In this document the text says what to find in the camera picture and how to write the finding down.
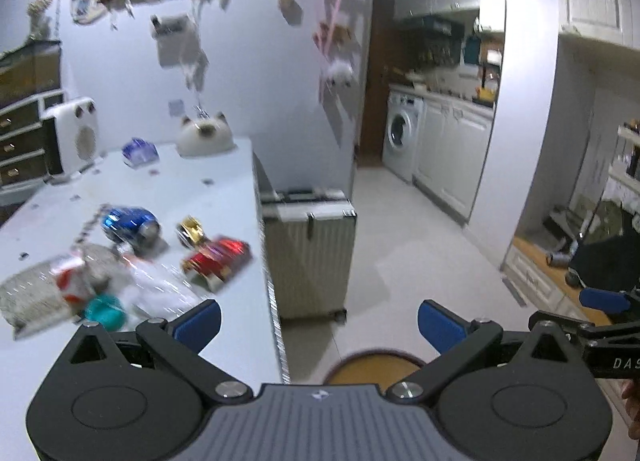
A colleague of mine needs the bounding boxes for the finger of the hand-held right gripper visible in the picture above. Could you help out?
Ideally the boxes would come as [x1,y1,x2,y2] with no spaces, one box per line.
[579,287,640,316]

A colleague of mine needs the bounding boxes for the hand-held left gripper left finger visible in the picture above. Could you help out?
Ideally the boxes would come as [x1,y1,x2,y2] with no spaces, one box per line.
[65,298,252,403]

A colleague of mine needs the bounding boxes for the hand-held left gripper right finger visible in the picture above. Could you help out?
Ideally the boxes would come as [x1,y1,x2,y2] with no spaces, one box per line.
[387,300,587,400]

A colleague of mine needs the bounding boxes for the clear plastic bag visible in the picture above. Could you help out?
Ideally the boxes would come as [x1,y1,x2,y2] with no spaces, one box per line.
[112,258,211,319]

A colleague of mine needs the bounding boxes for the teal plastic lid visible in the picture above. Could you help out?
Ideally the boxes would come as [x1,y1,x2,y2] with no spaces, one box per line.
[84,293,126,332]

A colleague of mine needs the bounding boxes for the crushed blue can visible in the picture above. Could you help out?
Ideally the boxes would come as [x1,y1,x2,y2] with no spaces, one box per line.
[101,207,162,253]

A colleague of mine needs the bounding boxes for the red and white wrapper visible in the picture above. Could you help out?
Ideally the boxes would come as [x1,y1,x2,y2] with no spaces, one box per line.
[50,253,93,312]

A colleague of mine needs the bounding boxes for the wooden side counter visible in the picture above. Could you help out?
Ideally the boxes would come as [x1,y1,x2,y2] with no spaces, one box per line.
[502,235,601,319]

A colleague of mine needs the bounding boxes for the round wooden stool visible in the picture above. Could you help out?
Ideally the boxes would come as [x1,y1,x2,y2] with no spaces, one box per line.
[324,350,427,388]

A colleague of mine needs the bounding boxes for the silver ribbed suitcase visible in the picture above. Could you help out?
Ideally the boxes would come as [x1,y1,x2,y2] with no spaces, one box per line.
[259,188,359,326]

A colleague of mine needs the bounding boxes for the white lower kitchen cabinets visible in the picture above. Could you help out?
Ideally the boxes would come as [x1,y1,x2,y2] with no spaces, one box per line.
[412,90,497,224]

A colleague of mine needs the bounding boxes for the cat-shaped ceramic ornament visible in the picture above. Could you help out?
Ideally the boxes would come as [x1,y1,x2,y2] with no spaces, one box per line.
[176,112,236,158]

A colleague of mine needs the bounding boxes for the white washing machine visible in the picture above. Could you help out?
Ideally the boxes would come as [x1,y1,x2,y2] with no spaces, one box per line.
[382,88,426,185]

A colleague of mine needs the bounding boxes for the white space heater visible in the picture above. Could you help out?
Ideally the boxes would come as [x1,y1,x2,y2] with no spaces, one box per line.
[41,97,101,178]

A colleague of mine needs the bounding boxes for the brown door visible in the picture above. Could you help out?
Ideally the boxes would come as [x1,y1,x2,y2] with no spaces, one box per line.
[359,0,401,166]

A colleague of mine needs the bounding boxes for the dark drawer cabinet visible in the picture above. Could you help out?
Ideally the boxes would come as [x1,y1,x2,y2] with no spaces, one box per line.
[0,90,66,194]

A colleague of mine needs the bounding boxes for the white plush toy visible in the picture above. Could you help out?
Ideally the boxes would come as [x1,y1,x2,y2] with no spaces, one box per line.
[325,58,357,88]

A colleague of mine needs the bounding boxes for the dried flower bunch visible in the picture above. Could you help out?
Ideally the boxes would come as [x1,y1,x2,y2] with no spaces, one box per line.
[27,0,55,36]

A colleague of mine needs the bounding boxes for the dark wall shelf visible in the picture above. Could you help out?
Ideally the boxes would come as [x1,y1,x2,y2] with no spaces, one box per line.
[400,15,467,68]

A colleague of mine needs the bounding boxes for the small wall box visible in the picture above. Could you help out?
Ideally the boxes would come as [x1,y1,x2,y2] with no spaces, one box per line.
[150,13,197,40]

